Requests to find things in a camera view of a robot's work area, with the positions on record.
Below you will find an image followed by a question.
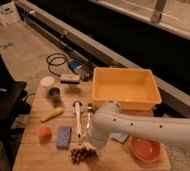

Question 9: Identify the bunch of purple grapes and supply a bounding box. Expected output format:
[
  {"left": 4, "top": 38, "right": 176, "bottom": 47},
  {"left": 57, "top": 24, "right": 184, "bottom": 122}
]
[{"left": 71, "top": 146, "right": 97, "bottom": 164}]

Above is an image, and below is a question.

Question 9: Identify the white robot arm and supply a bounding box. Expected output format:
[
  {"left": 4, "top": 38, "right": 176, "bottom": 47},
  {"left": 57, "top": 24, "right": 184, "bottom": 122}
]
[{"left": 83, "top": 101, "right": 190, "bottom": 149}]

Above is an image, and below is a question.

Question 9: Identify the red bowl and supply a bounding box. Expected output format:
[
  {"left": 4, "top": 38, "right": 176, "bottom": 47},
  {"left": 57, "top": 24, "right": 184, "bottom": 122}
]
[{"left": 128, "top": 136, "right": 161, "bottom": 163}]

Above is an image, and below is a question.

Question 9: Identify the blue sponge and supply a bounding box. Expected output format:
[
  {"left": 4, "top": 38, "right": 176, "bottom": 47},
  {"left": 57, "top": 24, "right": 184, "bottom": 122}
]
[{"left": 56, "top": 126, "right": 72, "bottom": 149}]

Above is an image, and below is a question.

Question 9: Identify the blue grey cloth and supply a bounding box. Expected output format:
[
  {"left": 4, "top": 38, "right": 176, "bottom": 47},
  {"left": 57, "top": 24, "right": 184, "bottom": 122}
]
[{"left": 109, "top": 133, "right": 129, "bottom": 143}]

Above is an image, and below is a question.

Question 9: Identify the orange fruit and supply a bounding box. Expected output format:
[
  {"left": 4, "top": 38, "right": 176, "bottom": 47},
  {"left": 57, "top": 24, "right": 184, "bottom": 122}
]
[{"left": 38, "top": 127, "right": 52, "bottom": 141}]

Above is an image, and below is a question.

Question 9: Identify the metal cup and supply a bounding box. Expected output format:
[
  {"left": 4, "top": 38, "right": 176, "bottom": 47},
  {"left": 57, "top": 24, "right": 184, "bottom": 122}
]
[{"left": 48, "top": 87, "right": 61, "bottom": 103}]

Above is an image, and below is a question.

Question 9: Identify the wooden block brush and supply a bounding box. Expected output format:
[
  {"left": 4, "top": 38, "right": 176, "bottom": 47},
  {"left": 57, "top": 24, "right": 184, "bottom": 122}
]
[{"left": 60, "top": 74, "right": 80, "bottom": 87}]

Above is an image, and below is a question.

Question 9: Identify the yellow plastic bin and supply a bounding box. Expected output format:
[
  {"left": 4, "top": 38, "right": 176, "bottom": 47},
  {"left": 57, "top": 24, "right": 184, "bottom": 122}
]
[{"left": 92, "top": 67, "right": 162, "bottom": 110}]

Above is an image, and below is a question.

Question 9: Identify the blue black device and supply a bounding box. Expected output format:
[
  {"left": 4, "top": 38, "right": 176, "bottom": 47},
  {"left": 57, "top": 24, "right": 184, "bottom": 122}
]
[{"left": 68, "top": 59, "right": 92, "bottom": 81}]

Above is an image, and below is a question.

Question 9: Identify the black chair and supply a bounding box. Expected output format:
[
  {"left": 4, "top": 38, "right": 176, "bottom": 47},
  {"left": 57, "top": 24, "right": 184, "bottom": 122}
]
[{"left": 0, "top": 82, "right": 31, "bottom": 168}]

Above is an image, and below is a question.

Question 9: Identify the white cardboard box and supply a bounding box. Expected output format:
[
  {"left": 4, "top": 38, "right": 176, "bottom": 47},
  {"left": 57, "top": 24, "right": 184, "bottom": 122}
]
[{"left": 0, "top": 1, "right": 21, "bottom": 26}]

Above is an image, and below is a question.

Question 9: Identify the green handled peeler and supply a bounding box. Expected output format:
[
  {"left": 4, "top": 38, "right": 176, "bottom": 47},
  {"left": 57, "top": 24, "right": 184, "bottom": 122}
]
[{"left": 86, "top": 103, "right": 96, "bottom": 128}]

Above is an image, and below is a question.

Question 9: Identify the white handled brush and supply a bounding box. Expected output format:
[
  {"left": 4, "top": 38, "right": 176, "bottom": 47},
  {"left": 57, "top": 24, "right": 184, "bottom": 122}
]
[{"left": 73, "top": 101, "right": 82, "bottom": 145}]

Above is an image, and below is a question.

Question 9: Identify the black coiled cable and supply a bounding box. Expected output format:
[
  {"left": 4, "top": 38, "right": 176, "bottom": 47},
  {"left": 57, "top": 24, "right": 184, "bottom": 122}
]
[{"left": 46, "top": 52, "right": 70, "bottom": 78}]

